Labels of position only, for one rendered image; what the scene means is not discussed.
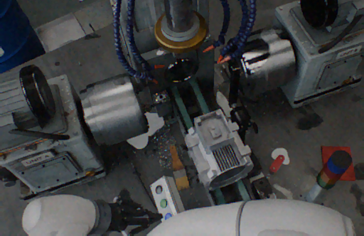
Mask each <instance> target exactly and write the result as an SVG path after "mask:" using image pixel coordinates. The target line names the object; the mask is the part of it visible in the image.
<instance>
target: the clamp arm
mask: <svg viewBox="0 0 364 236"><path fill-rule="evenodd" d="M240 68H241V67H240V64H237V65H234V66H231V71H230V96H229V106H230V108H233V106H234V105H235V104H237V96H238V90H239V85H240Z"/></svg>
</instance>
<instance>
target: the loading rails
mask: <svg viewBox="0 0 364 236"><path fill-rule="evenodd" d="M189 86H190V94H191V97H192V99H193V103H194V105H193V106H190V107H188V108H185V105H184V103H183V100H182V99H181V95H180V93H179V91H178V88H177V86H174V87H167V90H168V95H169V97H170V100H171V105H172V108H173V111H174V113H173V114H170V115H168V119H169V120H170V123H171V124H172V123H176V122H178V124H179V127H180V128H181V132H182V134H183V136H184V138H185V136H186V134H189V133H188V130H189V129H190V128H191V127H193V123H192V121H191V120H192V119H193V118H196V117H198V116H201V115H205V114H207V113H210V112H214V110H213V109H214V106H213V104H212V102H211V101H209V100H208V98H207V95H206V94H205V91H204V89H203V86H202V85H201V83H200V80H199V78H198V77H197V78H196V80H192V81H190V82H189ZM180 148H181V152H182V154H185V153H188V147H187V145H186V143H184V144H182V145H180ZM193 182H194V184H195V186H196V188H198V187H200V186H203V183H200V180H199V178H198V177H195V178H193ZM230 186H231V188H232V190H229V191H227V192H226V193H222V191H221V189H220V188H216V189H215V190H211V191H210V190H209V189H208V188H207V189H206V188H205V187H204V188H205V190H206V192H207V195H208V197H209V200H210V202H211V205H212V206H216V205H227V204H231V203H234V202H240V201H251V200H258V199H257V197H256V196H255V197H254V196H253V194H252V190H251V189H250V187H249V186H248V182H247V179H246V178H240V179H239V180H237V181H235V182H233V183H231V184H230Z"/></svg>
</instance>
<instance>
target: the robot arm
mask: <svg viewBox="0 0 364 236"><path fill-rule="evenodd" d="M112 201H113V202H114V203H107V202H106V201H103V200H93V199H89V198H88V199H84V198H81V197H80V196H76V195H65V194H62V195H50V196H45V197H42V198H36V199H34V200H32V201H31V202H30V203H29V204H28V206H26V209H25V211H24V214H23V217H22V226H23V229H24V230H25V231H26V233H28V234H29V236H87V235H101V234H102V233H104V232H108V231H117V232H121V233H122V234H123V235H124V236H133V235H135V234H137V233H139V232H141V231H145V230H146V229H147V228H148V227H150V226H149V224H152V223H155V222H158V221H160V220H162V219H163V214H162V213H153V212H151V211H148V209H147V208H146V209H143V207H144V206H143V205H140V204H138V203H135V202H133V201H129V200H126V199H124V198H123V197H121V196H120V195H118V196H117V197H116V198H114V199H113V200H112ZM133 217H140V218H133ZM128 225H141V226H140V227H136V228H134V229H133V230H125V229H126V227H128ZM146 236H356V233H355V229H354V226H353V221H352V220H351V219H350V218H348V217H346V216H345V215H343V214H341V213H340V212H338V211H337V210H333V209H331V208H328V207H326V206H324V205H318V204H315V203H310V202H303V201H299V200H287V199H274V198H268V199H263V200H251V201H240V202H236V203H231V204H227V205H216V206H211V207H206V208H195V209H192V210H187V211H185V212H181V213H178V214H177V215H174V216H171V217H170V218H169V219H167V220H165V221H163V222H162V223H160V224H159V225H158V226H157V227H155V228H154V229H153V230H152V231H151V232H150V233H149V234H148V235H146Z"/></svg>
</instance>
